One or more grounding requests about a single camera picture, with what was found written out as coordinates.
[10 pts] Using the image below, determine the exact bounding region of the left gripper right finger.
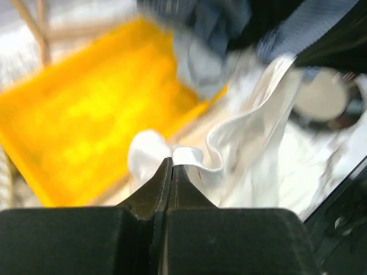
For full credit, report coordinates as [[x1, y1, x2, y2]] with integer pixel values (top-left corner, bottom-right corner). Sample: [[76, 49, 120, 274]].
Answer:
[[163, 166, 321, 274]]

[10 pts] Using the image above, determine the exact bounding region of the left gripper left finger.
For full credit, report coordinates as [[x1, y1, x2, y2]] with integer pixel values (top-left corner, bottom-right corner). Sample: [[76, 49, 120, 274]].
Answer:
[[1, 158, 173, 274]]

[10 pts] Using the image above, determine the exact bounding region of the white tank top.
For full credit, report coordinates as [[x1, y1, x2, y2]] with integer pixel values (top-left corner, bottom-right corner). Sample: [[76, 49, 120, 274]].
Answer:
[[128, 55, 366, 219]]

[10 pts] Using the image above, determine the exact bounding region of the grey tank top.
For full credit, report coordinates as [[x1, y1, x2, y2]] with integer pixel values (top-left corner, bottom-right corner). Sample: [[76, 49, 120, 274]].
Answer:
[[173, 32, 235, 100]]

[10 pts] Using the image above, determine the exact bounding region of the blue tank top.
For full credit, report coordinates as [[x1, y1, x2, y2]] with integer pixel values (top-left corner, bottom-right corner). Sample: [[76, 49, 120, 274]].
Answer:
[[137, 1, 252, 58]]

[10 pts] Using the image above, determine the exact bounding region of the blue white striped top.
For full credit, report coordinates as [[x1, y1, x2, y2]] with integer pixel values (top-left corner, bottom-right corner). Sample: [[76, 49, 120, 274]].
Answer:
[[256, 1, 358, 64]]

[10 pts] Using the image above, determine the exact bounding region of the yellow plastic tray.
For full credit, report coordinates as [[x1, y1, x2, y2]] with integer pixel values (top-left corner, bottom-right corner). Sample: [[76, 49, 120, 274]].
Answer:
[[1, 18, 212, 207]]

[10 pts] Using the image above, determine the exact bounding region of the round black cream plate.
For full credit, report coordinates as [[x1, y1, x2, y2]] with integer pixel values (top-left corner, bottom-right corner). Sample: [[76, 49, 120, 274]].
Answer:
[[293, 69, 350, 123]]

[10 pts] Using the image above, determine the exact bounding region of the wooden rack stand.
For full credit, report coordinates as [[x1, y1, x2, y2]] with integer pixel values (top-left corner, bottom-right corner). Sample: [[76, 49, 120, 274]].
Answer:
[[10, 0, 97, 66]]

